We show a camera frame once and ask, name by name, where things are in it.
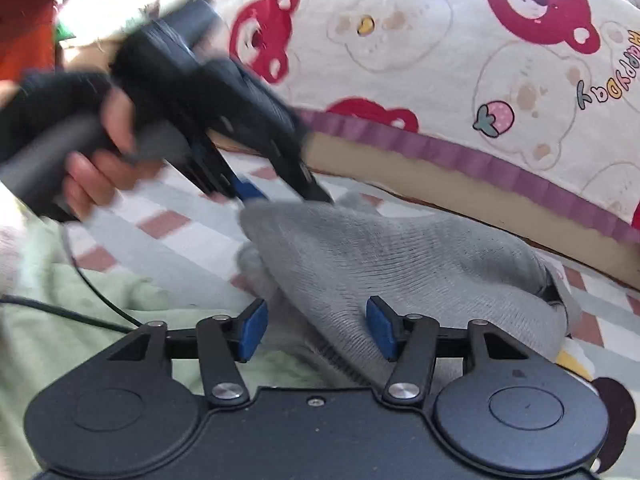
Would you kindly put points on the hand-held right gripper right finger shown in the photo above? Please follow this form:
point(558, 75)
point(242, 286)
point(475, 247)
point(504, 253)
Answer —
point(380, 331)

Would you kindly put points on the white fluffy blanket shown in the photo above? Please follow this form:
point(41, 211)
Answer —
point(10, 255)

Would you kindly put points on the gray knit sweater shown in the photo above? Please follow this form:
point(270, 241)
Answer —
point(400, 260)

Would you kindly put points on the person's orange clothing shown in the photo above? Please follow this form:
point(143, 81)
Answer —
point(25, 35)

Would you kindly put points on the light green blanket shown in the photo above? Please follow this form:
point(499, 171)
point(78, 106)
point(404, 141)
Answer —
point(50, 360)

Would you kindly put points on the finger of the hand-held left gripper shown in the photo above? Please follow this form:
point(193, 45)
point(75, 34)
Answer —
point(300, 175)
point(250, 193)

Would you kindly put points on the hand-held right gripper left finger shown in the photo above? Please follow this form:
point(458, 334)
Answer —
point(252, 331)

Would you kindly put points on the checked dog print bedsheet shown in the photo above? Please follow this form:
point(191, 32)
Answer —
point(190, 240)

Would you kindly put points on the person's left hand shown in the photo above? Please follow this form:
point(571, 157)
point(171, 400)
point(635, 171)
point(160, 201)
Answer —
point(117, 125)

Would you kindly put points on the bear print pillow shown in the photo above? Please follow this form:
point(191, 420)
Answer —
point(450, 60)

